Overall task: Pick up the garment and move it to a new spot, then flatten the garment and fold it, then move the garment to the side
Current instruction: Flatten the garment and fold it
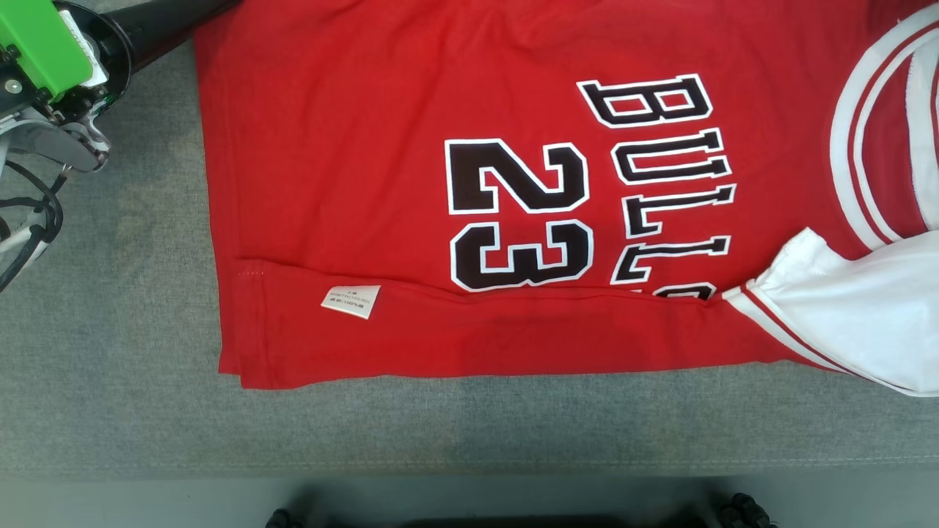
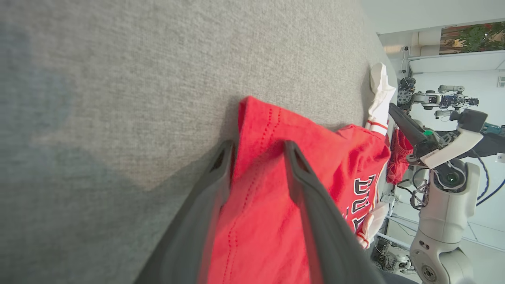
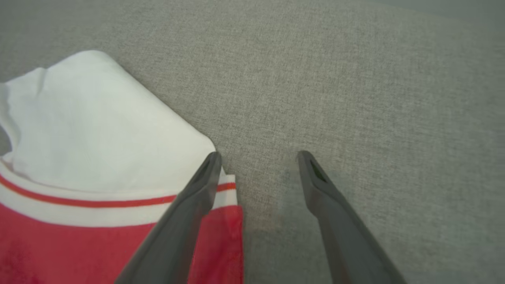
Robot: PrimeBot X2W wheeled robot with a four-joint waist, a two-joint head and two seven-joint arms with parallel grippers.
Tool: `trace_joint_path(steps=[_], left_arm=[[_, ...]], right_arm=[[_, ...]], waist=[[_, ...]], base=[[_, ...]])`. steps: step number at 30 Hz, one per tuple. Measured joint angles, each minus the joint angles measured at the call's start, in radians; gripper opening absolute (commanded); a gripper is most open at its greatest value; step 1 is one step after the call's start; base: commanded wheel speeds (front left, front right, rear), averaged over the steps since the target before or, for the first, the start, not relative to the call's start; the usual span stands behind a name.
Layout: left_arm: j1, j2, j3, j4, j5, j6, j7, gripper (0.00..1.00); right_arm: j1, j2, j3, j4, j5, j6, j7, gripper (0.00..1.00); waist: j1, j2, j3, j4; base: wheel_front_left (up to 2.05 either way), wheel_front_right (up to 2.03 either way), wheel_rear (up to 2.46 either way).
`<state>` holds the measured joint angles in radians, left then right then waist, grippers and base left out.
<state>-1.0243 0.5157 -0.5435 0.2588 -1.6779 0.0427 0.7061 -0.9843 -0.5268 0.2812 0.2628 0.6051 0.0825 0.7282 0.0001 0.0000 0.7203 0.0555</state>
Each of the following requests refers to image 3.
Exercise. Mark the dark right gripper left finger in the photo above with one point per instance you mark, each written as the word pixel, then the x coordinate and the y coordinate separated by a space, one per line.
pixel 173 244

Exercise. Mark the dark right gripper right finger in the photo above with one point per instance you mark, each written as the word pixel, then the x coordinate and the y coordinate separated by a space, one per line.
pixel 347 244

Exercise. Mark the grey fabric sofa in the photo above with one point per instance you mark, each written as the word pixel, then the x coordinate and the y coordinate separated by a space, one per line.
pixel 355 98

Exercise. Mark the red white jersey shirt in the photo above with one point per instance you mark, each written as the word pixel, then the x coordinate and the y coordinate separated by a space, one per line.
pixel 98 138

